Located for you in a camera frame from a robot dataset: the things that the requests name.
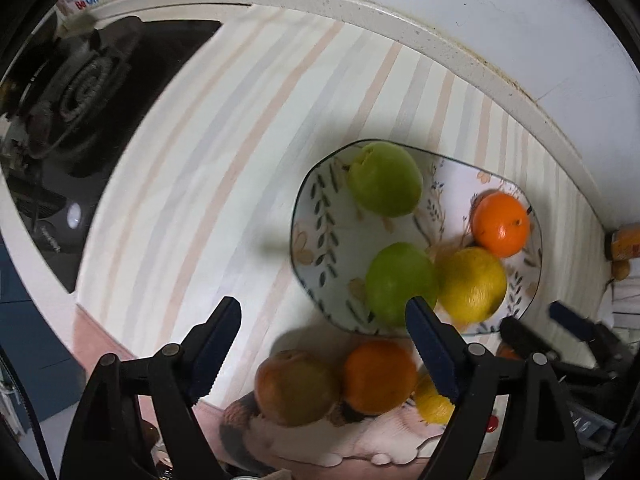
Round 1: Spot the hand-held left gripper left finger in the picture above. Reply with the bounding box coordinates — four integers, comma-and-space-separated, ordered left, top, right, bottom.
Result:
60, 296, 243, 480

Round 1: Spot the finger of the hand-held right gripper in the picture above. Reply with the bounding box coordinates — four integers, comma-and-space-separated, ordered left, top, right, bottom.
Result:
500, 316, 568, 362
548, 300, 626, 376

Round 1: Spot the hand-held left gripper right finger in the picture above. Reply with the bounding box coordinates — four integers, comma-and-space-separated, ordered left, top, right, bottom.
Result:
405, 296, 586, 480

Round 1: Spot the yellow lemon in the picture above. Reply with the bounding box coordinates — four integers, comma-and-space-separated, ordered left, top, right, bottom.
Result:
414, 370, 456, 426
436, 247, 508, 325

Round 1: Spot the orange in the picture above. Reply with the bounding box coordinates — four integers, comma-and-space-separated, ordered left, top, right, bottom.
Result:
342, 340, 419, 416
471, 191, 531, 259

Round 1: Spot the brownish green apple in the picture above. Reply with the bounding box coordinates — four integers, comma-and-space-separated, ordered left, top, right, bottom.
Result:
255, 350, 343, 428

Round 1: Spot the pink cartoon printed tray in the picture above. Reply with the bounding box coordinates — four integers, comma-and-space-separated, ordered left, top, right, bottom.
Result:
190, 332, 501, 476

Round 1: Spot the leaf patterned ceramic plate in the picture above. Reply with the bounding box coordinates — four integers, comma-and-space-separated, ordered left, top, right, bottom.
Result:
290, 139, 544, 338

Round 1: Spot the stack of white papers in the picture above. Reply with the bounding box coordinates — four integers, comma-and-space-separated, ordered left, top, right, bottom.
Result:
607, 277, 640, 331

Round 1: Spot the orange jar with dark lid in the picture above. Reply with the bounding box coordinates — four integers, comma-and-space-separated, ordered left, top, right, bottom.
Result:
605, 225, 640, 262

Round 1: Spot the striped table mat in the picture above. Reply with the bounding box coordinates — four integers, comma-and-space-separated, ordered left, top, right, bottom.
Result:
75, 5, 608, 361

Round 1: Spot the black gas stove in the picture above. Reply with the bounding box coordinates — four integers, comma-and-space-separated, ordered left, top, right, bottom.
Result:
0, 15, 222, 295

